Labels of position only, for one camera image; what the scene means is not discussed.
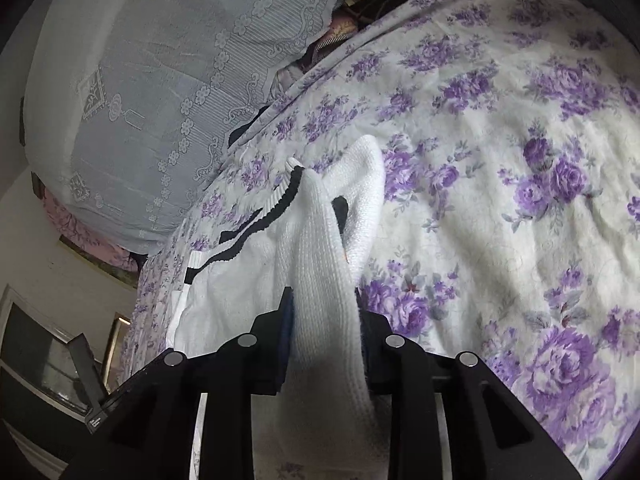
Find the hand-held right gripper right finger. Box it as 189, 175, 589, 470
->
356, 305, 583, 480

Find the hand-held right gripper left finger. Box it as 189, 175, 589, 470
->
65, 286, 296, 480

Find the white sweater with black stripes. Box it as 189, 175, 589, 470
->
165, 134, 401, 480

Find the white framed window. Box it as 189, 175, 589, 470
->
0, 285, 108, 461

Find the pink floral cloth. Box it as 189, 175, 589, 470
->
40, 190, 138, 273

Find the purple floral bed sheet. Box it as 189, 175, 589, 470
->
117, 0, 640, 480

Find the light blue lace cloth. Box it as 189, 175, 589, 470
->
22, 0, 383, 256

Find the pink garment with zipper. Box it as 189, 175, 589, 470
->
277, 10, 361, 96

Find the wooden frame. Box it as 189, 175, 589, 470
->
100, 312, 133, 386

